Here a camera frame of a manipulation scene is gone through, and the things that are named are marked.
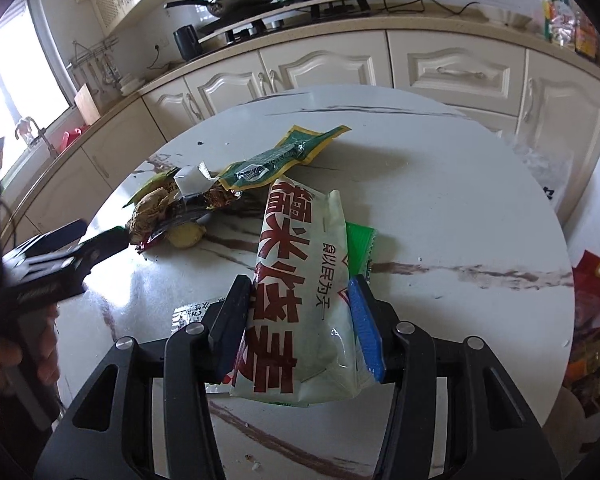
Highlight black electric kettle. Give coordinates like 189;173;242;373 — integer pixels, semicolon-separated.
172;25;203;61

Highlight brown ginger root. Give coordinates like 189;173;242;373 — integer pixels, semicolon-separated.
130;187;173;243

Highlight round white marble table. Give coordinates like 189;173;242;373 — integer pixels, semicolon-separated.
55;85;576;480

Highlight yellow green small packet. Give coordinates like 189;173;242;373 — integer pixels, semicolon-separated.
124;169;181;207

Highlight bright green small packet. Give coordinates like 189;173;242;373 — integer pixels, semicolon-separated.
345;222;378;281

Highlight cream lower cabinets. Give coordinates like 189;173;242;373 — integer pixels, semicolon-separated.
0;15;600;241

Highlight kitchen window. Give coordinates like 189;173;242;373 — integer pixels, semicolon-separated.
0;0;73;181

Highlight green yellow-edged seasoning packet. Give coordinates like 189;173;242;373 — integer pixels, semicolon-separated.
216;125;352;192

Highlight cluster of condiment bottles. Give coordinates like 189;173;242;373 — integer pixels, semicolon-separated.
540;0;600;63

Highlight red snack bag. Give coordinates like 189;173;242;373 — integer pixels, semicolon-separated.
562;250;600;418

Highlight hanging utensil rack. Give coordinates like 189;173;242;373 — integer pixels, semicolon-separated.
67;35;121;91

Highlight white bowl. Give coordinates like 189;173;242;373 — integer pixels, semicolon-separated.
500;7;533;28

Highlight gas stove top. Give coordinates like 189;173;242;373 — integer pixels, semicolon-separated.
197;0;371;45

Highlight black snack packet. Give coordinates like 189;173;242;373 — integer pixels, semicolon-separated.
130;187;246;252

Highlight pale potato piece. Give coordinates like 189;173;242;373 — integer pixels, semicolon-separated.
167;222;208;250

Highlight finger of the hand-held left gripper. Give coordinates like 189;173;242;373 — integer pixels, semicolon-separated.
75;226;131;275
35;219;87;257

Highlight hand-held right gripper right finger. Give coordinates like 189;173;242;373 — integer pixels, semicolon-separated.
347;275;563;480

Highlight stack of white bowls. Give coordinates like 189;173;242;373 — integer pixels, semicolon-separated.
119;72;148;96

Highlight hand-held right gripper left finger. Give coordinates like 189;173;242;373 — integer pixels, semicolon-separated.
35;274;253;480

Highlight white red-print food packet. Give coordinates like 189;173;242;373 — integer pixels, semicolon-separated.
228;177;378;407

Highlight red plastic basin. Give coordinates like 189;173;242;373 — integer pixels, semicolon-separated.
57;125;92;151

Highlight wooden cutting board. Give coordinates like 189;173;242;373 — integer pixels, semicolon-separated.
74;84;102;126

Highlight metal faucet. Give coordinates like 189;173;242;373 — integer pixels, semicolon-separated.
14;116;58;158

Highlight person's left hand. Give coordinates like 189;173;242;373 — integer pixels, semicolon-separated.
30;304;62;387

